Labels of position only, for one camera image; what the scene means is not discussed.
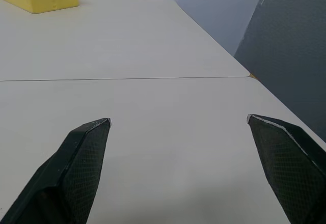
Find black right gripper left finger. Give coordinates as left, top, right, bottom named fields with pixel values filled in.
left=0, top=118, right=112, bottom=224

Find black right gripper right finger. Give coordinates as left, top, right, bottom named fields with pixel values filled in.
left=246, top=114, right=326, bottom=224

